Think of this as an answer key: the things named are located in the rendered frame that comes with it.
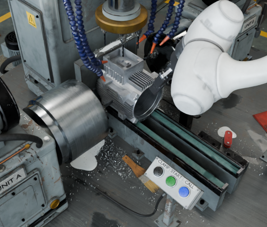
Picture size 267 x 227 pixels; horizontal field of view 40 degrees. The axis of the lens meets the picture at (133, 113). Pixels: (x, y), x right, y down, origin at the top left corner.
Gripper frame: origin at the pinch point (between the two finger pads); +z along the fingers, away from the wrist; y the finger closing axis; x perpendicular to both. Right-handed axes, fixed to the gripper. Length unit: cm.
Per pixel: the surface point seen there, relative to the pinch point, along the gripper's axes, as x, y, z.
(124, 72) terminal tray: -12.4, -0.9, 12.0
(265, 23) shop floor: -10, -265, 142
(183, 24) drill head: -16.8, -38.7, 11.5
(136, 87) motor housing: -5.4, -2.0, 13.3
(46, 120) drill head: -11.3, 34.0, 10.6
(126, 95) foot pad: -5.4, 2.3, 15.3
